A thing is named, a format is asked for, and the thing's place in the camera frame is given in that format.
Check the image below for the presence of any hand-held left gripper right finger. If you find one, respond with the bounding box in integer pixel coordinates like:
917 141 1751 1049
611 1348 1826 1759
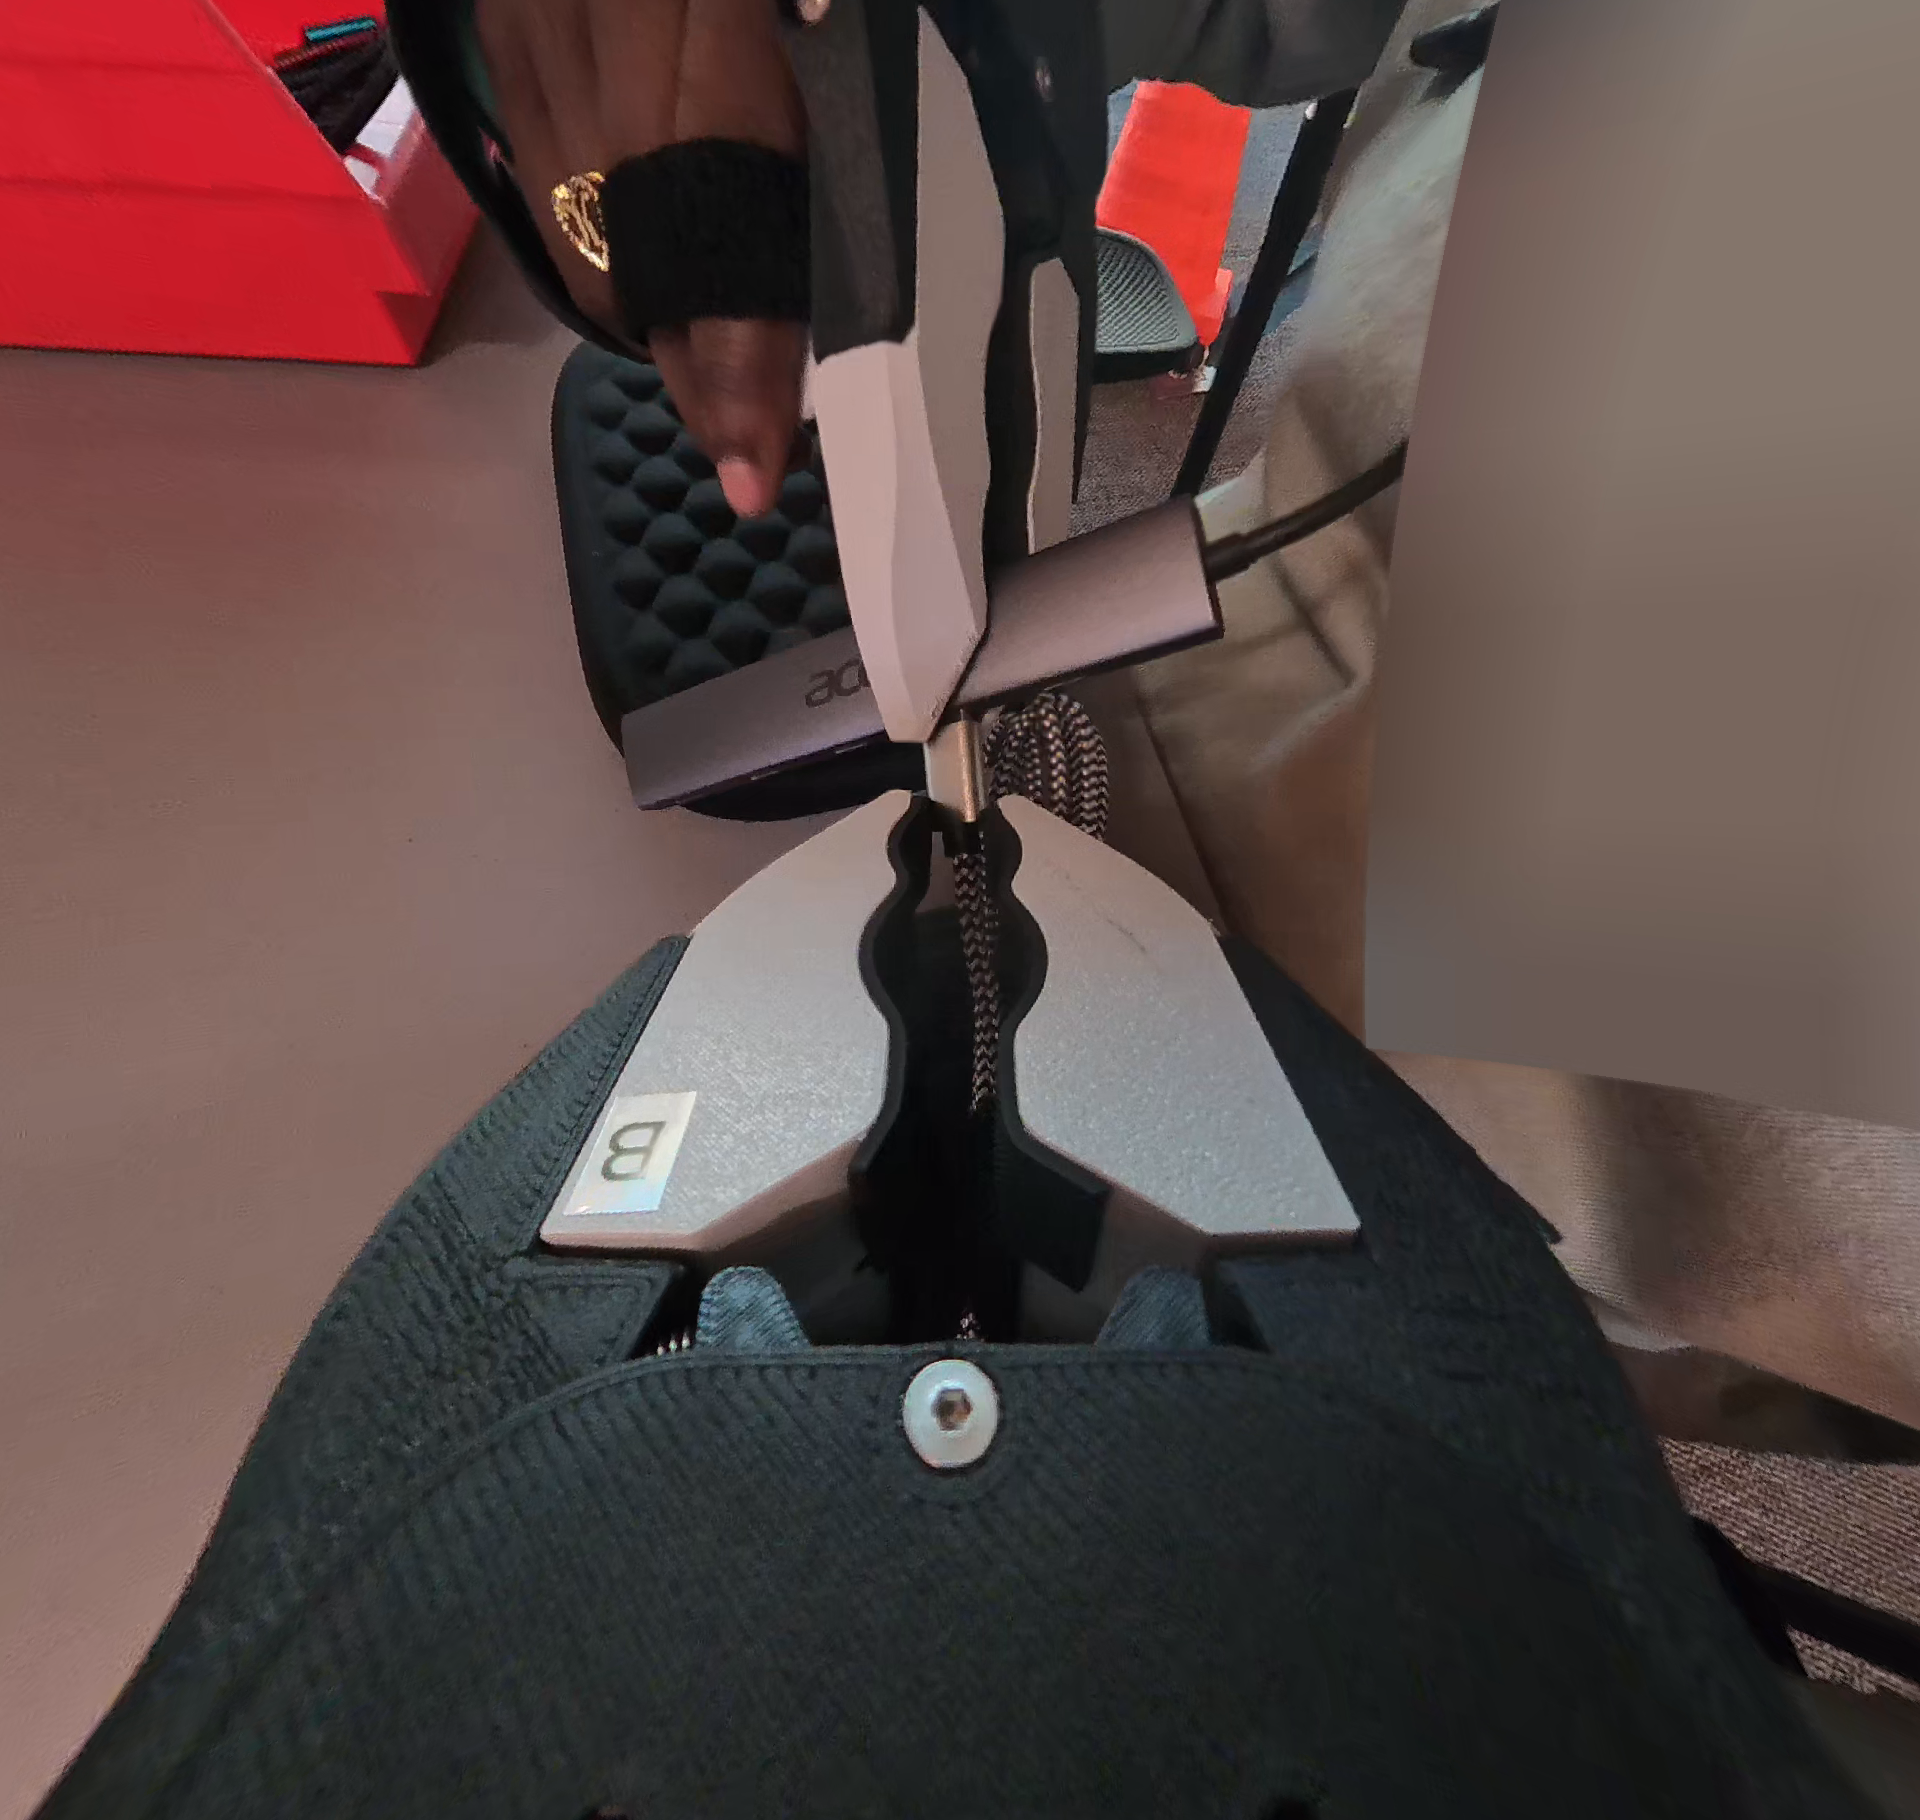
982 792 1364 1293

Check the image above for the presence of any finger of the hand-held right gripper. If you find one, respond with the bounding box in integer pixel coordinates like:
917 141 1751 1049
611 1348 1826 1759
1026 258 1086 558
804 4 1011 741

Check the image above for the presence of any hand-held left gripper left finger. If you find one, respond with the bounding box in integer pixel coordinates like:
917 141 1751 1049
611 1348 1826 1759
536 789 933 1274

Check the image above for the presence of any grey usb hub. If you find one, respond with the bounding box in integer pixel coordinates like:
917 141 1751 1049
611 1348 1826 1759
618 489 1227 814

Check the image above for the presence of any braided usb-c cable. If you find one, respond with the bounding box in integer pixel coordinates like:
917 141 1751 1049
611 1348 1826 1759
918 691 1119 1119

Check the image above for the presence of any red plastic bin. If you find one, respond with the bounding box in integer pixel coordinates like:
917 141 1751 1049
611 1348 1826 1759
0 0 484 368

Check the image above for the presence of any person's right hand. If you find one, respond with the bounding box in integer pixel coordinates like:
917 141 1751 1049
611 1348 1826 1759
480 0 823 518

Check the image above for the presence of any black mesh chair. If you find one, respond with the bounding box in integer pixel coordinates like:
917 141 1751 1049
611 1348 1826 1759
1089 231 1206 385

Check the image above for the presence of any red plastic crate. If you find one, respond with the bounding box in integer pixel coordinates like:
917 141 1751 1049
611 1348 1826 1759
1092 79 1257 351

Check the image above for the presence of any black padded wrist rest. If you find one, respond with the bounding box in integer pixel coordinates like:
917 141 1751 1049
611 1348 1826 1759
550 340 905 818

